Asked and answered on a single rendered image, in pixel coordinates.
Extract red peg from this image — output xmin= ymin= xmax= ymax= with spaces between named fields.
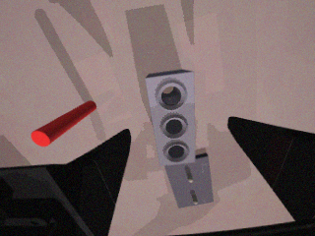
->
xmin=31 ymin=100 xmax=96 ymax=147

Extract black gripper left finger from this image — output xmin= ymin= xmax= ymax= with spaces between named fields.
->
xmin=0 ymin=129 xmax=131 ymax=236

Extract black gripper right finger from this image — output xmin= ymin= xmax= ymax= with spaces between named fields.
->
xmin=227 ymin=116 xmax=315 ymax=221

